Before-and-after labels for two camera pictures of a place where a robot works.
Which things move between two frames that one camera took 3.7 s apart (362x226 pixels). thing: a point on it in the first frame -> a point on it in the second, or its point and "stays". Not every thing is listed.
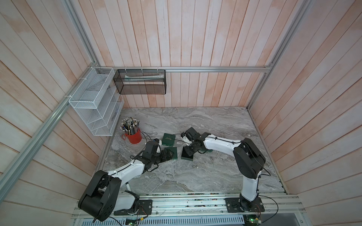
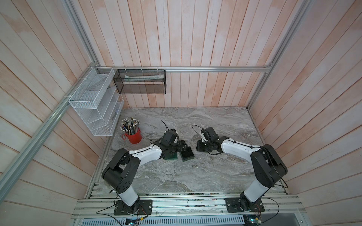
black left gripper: [164, 158] -> [181, 147]
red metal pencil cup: [134, 139] stays
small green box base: [185, 155] stays
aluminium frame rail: [270, 68] stays
